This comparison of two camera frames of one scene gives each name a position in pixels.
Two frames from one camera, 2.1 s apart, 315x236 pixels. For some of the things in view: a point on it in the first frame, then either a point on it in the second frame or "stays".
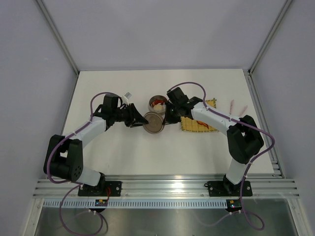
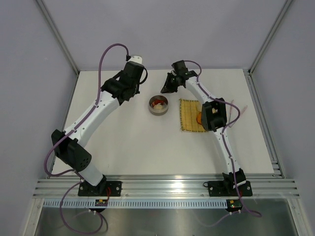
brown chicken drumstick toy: [157, 101] stays
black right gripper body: [173, 109] -> [174, 75]
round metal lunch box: [157, 103] stays
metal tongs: [232, 105] stays
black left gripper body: [124, 115] -> [136, 89]
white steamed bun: [158, 107] stays
